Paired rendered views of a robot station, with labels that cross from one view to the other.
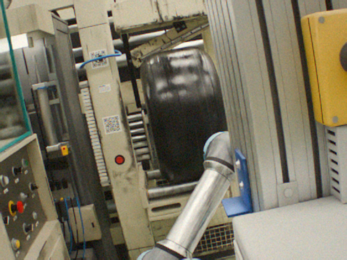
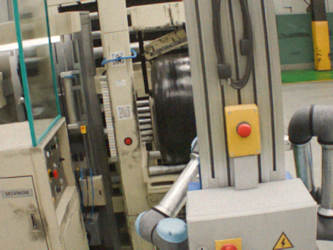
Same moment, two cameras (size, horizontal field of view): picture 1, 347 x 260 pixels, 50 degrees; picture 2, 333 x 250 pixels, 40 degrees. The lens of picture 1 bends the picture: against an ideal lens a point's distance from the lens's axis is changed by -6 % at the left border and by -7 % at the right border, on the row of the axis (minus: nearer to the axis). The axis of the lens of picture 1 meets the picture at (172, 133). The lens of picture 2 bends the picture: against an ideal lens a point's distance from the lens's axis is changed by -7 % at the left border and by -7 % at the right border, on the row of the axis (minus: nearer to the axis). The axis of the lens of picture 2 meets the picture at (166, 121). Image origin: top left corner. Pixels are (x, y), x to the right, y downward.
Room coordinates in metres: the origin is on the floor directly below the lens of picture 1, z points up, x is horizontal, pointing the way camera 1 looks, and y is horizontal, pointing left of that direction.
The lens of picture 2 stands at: (-0.83, -0.07, 1.74)
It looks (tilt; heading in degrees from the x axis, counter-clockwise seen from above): 13 degrees down; 2
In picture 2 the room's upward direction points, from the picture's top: 6 degrees counter-clockwise
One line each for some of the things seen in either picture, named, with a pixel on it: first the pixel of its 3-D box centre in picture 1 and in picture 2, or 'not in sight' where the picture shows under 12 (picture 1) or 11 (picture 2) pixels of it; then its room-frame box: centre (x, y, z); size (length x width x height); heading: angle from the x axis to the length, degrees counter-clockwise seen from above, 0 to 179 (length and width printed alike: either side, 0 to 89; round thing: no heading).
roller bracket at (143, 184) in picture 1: (144, 184); (146, 163); (1.80, 0.18, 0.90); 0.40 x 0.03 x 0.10; 2
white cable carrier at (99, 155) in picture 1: (95, 133); (109, 118); (1.74, 0.34, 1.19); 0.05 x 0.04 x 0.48; 2
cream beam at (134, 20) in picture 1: (171, 9); (182, 13); (2.11, -0.12, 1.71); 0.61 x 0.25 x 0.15; 92
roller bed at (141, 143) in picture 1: (131, 140); (137, 122); (2.18, 0.23, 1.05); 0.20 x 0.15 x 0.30; 92
